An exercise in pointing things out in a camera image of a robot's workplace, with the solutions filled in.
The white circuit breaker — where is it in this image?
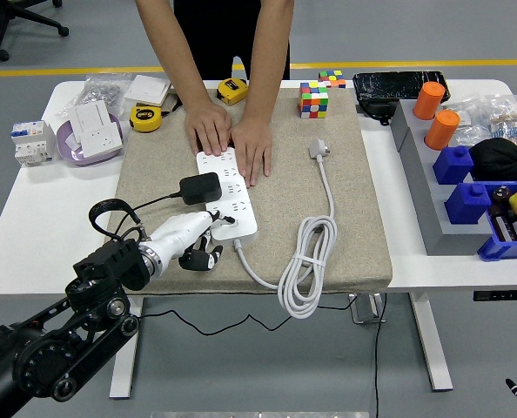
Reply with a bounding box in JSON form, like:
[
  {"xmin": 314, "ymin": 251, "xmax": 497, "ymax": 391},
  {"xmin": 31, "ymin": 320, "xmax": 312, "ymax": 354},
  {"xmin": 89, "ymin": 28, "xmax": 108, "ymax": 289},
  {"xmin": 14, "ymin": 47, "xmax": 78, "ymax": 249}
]
[{"xmin": 10, "ymin": 120, "xmax": 57, "ymax": 167}]

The thin black adapter cord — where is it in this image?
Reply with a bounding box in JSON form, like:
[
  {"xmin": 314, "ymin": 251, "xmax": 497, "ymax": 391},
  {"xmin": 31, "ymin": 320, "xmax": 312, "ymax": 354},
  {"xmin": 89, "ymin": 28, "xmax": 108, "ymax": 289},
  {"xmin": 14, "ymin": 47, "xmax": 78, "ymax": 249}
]
[{"xmin": 127, "ymin": 191, "xmax": 355, "ymax": 337}]

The dark brown bottle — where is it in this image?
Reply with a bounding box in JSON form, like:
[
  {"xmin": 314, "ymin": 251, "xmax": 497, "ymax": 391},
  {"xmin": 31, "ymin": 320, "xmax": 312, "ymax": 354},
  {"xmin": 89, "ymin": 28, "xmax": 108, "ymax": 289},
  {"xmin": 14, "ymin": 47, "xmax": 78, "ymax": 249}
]
[{"xmin": 492, "ymin": 185, "xmax": 513, "ymax": 206}]

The black office chair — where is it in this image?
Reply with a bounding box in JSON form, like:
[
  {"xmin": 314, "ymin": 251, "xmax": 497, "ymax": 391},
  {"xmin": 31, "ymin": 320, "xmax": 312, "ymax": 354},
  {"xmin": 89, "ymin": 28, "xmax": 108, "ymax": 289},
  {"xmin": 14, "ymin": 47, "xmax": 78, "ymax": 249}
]
[{"xmin": 0, "ymin": 0, "xmax": 71, "ymax": 62}]

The blue plastic block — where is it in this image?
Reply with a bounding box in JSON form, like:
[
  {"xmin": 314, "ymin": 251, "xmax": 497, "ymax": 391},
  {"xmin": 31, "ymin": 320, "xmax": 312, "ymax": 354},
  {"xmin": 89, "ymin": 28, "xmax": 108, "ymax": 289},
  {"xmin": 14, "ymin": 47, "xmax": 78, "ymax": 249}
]
[
  {"xmin": 444, "ymin": 181, "xmax": 494, "ymax": 226},
  {"xmin": 433, "ymin": 145, "xmax": 476, "ymax": 186}
]

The large colourful puzzle cube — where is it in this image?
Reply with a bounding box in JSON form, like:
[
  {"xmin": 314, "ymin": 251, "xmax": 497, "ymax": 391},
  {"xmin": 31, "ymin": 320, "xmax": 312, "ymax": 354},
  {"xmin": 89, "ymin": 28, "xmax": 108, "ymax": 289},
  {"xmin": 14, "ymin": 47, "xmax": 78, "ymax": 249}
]
[{"xmin": 299, "ymin": 81, "xmax": 331, "ymax": 119}]

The white wall socket panel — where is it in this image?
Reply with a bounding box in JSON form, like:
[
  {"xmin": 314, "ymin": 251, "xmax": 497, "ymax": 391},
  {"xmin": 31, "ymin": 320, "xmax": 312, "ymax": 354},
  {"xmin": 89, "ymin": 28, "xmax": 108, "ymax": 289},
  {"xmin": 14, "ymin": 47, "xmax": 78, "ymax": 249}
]
[{"xmin": 79, "ymin": 121, "xmax": 124, "ymax": 158}]

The square yellow tape measure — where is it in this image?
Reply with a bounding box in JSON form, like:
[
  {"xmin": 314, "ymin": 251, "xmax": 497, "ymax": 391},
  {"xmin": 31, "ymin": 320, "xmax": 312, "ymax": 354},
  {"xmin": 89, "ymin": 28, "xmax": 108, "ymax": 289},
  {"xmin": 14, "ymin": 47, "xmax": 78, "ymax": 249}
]
[{"xmin": 216, "ymin": 77, "xmax": 251, "ymax": 106}]

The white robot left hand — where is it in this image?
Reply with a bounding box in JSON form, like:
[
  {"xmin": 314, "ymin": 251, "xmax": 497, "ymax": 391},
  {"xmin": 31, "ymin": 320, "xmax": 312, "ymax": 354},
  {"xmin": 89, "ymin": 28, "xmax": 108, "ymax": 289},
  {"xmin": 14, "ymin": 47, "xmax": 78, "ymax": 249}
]
[{"xmin": 140, "ymin": 209, "xmax": 238, "ymax": 276}]

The black hanging cable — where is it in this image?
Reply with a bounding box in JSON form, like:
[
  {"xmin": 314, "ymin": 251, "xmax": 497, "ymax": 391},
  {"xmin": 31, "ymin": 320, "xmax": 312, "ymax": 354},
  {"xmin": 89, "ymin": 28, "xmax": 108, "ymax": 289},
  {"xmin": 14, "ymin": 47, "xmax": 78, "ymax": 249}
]
[{"xmin": 373, "ymin": 293, "xmax": 389, "ymax": 418}]

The white blank wall plate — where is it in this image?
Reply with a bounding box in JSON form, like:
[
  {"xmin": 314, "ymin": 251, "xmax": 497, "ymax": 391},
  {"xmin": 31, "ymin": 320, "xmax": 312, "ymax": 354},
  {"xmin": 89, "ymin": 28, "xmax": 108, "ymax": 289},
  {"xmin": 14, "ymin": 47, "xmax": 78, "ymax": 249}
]
[{"xmin": 69, "ymin": 99, "xmax": 111, "ymax": 143}]

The clear bag of screws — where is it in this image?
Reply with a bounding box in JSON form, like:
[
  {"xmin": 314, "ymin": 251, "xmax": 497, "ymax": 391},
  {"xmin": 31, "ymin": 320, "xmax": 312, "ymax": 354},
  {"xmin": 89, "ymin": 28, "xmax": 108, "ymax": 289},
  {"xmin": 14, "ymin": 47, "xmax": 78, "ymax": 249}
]
[{"xmin": 56, "ymin": 73, "xmax": 133, "ymax": 121}]

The clear plastic bag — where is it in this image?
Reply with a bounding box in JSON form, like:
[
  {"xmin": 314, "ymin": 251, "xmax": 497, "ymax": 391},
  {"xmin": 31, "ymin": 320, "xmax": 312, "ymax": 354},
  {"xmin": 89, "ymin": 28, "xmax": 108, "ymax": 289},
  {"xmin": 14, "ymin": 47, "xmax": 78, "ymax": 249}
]
[{"xmin": 443, "ymin": 98, "xmax": 494, "ymax": 147}]

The grey stepped block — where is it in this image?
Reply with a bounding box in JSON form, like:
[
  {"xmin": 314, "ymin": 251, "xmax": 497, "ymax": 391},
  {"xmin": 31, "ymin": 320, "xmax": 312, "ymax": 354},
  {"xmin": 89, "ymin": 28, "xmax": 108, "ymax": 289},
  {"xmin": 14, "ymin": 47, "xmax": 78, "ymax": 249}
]
[{"xmin": 390, "ymin": 99, "xmax": 494, "ymax": 257}]

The metal bracket under table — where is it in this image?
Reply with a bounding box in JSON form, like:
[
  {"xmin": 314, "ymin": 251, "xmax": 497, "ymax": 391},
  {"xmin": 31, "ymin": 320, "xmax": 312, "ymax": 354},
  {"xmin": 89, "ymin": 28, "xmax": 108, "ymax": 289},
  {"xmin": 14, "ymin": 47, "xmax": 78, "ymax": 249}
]
[{"xmin": 348, "ymin": 293, "xmax": 388, "ymax": 326}]

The person's torso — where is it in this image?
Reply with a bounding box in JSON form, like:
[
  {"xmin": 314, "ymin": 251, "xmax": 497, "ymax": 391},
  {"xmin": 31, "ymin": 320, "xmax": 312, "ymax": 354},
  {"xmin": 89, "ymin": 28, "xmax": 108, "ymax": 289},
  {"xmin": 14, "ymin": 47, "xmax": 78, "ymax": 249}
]
[{"xmin": 173, "ymin": 0, "xmax": 291, "ymax": 82}]

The black table control panel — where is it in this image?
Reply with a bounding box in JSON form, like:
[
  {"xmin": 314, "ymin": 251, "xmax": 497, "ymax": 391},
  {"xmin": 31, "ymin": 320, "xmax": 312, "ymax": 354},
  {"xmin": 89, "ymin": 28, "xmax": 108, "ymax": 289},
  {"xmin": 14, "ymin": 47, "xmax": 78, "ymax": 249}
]
[{"xmin": 473, "ymin": 290, "xmax": 517, "ymax": 302}]

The small colourful puzzle cube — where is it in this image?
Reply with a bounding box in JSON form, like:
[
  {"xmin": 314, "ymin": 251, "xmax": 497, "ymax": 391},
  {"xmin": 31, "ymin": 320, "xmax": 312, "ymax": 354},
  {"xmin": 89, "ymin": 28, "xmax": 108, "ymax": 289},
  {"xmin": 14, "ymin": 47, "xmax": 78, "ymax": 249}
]
[{"xmin": 318, "ymin": 69, "xmax": 348, "ymax": 90}]

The orange cylinder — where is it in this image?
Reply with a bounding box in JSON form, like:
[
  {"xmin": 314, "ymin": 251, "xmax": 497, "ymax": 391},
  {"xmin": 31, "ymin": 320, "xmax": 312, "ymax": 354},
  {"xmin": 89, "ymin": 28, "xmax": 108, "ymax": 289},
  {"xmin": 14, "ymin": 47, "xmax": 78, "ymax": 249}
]
[
  {"xmin": 413, "ymin": 81, "xmax": 447, "ymax": 122},
  {"xmin": 424, "ymin": 109, "xmax": 462, "ymax": 152}
]

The white power strip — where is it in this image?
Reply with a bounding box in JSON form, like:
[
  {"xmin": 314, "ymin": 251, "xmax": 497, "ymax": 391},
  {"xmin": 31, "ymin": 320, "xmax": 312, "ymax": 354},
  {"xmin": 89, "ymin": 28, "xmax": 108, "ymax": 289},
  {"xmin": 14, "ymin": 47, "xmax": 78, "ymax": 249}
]
[{"xmin": 196, "ymin": 147, "xmax": 259, "ymax": 245}]

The white power strip cord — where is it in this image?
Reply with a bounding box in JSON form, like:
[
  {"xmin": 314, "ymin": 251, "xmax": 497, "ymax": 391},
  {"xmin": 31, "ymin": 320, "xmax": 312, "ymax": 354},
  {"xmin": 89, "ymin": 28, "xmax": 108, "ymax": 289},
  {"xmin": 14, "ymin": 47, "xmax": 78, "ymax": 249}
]
[{"xmin": 233, "ymin": 138, "xmax": 339, "ymax": 320}]

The white switch panel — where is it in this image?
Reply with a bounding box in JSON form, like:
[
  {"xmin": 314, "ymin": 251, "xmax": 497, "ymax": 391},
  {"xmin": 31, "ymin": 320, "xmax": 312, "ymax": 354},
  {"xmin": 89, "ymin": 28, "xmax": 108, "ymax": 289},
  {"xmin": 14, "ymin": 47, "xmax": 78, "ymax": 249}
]
[{"xmin": 123, "ymin": 74, "xmax": 173, "ymax": 106}]

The person's left hand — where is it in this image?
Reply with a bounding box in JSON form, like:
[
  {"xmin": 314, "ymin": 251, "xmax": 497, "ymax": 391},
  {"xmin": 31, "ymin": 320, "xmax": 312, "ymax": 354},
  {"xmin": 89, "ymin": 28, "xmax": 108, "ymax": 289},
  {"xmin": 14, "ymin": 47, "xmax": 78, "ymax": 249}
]
[{"xmin": 230, "ymin": 115, "xmax": 273, "ymax": 189}]

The grey-brown mat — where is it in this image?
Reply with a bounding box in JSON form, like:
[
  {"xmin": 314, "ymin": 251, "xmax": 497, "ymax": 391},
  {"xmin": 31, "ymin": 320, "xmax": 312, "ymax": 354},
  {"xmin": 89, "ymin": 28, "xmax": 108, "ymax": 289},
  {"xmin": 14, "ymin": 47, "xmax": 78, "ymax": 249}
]
[{"xmin": 105, "ymin": 86, "xmax": 394, "ymax": 297}]

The white table leg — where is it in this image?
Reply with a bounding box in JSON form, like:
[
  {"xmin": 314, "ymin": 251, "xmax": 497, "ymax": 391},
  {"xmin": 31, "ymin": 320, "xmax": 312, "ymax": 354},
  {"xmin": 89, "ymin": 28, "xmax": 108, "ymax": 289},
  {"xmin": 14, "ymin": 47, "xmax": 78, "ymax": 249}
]
[
  {"xmin": 109, "ymin": 297, "xmax": 145, "ymax": 400},
  {"xmin": 408, "ymin": 292, "xmax": 454, "ymax": 392}
]

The blue plastic bin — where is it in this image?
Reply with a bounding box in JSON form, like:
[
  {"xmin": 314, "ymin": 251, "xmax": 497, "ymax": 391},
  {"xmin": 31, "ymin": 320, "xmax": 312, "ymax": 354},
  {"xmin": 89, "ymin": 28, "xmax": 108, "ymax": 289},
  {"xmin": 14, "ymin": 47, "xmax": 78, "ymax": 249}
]
[{"xmin": 477, "ymin": 180, "xmax": 517, "ymax": 262}]

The black cloth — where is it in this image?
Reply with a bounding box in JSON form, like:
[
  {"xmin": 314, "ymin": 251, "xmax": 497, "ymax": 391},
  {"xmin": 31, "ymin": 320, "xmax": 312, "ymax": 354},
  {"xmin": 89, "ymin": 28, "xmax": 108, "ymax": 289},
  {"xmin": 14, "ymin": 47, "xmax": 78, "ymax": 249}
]
[{"xmin": 469, "ymin": 138, "xmax": 517, "ymax": 183}]

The black power adapter plug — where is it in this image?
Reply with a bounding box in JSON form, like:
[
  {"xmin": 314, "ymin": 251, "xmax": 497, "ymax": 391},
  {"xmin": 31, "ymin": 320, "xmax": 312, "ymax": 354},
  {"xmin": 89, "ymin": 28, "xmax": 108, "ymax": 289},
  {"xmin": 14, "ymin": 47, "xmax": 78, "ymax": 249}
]
[{"xmin": 178, "ymin": 172, "xmax": 224, "ymax": 206}]

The round yellow tape measure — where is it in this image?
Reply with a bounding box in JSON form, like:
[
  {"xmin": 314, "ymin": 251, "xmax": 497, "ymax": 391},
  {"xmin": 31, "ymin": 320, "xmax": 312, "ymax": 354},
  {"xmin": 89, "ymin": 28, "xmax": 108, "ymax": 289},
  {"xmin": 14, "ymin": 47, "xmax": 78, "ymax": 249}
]
[{"xmin": 129, "ymin": 104, "xmax": 163, "ymax": 133}]

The black cracked tray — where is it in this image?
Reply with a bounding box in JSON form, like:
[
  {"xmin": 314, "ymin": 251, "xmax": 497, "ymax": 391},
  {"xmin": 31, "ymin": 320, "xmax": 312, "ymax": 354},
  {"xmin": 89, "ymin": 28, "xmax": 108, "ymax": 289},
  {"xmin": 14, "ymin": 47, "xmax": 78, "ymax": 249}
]
[{"xmin": 352, "ymin": 71, "xmax": 452, "ymax": 105}]

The person's right hand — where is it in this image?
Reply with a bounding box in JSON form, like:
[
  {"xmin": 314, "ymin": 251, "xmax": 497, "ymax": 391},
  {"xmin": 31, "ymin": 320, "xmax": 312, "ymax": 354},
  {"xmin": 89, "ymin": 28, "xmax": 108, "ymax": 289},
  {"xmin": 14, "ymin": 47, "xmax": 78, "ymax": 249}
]
[{"xmin": 184, "ymin": 102, "xmax": 233, "ymax": 158}]

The clear bag of resistors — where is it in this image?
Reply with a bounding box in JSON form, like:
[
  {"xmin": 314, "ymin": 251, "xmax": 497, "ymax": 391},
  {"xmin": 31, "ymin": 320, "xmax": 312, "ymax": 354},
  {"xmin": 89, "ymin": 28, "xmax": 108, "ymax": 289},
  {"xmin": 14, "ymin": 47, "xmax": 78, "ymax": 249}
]
[{"xmin": 487, "ymin": 94, "xmax": 517, "ymax": 147}]

